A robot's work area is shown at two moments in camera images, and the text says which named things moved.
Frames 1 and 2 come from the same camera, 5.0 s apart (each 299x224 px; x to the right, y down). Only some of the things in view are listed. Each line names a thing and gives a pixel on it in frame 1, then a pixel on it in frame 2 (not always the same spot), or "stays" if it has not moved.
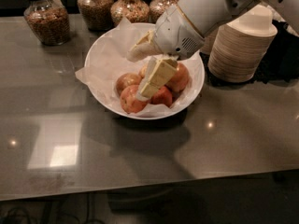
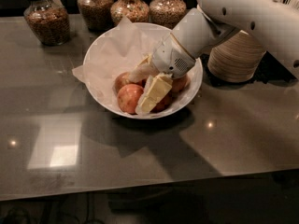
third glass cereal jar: x=129 y=6 stays
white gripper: x=177 y=35 → x=170 y=59
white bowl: x=148 y=88 stays
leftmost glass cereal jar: x=46 y=17 stays
